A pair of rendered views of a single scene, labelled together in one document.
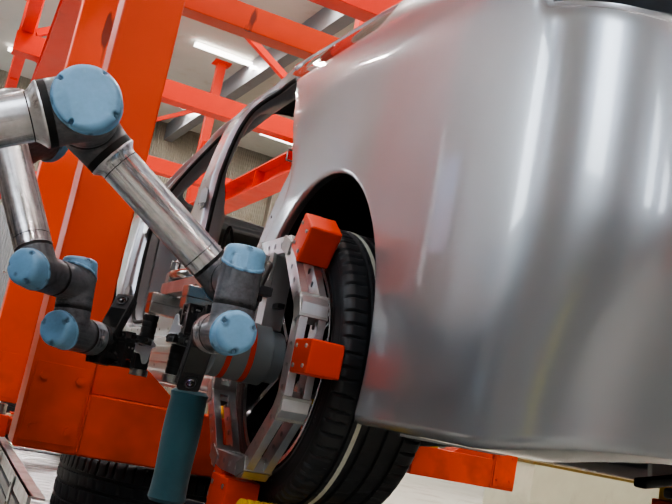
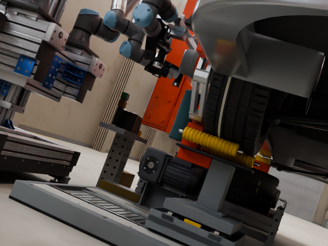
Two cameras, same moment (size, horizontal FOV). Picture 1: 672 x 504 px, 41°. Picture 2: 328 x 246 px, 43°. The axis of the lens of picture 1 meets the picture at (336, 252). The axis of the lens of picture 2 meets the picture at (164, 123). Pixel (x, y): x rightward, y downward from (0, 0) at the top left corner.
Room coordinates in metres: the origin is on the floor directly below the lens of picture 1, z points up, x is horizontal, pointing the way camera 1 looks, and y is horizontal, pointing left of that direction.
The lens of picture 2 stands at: (0.51, -1.03, 0.37)
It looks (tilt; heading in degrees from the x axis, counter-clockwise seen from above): 5 degrees up; 41
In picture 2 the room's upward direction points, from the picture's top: 20 degrees clockwise
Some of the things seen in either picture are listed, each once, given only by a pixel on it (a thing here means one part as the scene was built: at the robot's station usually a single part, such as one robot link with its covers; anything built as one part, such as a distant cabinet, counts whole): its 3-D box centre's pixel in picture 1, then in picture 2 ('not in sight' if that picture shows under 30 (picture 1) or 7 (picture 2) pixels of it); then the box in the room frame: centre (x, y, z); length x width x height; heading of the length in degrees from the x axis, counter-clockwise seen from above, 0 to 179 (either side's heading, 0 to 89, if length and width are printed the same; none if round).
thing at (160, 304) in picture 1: (166, 305); not in sight; (2.17, 0.38, 0.93); 0.09 x 0.05 x 0.05; 112
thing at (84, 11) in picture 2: not in sight; (87, 20); (1.96, 1.07, 0.98); 0.13 x 0.12 x 0.14; 159
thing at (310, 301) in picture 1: (261, 355); (219, 71); (2.09, 0.12, 0.85); 0.54 x 0.07 x 0.54; 22
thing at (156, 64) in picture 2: (180, 344); (163, 50); (1.84, 0.27, 0.83); 0.04 x 0.04 x 0.16
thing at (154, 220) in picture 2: not in sight; (200, 230); (2.15, -0.04, 0.13); 0.50 x 0.36 x 0.10; 22
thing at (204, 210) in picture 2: not in sight; (215, 189); (2.15, -0.04, 0.32); 0.40 x 0.30 x 0.28; 22
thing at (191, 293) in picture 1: (204, 300); (176, 31); (1.85, 0.25, 0.93); 0.09 x 0.05 x 0.05; 112
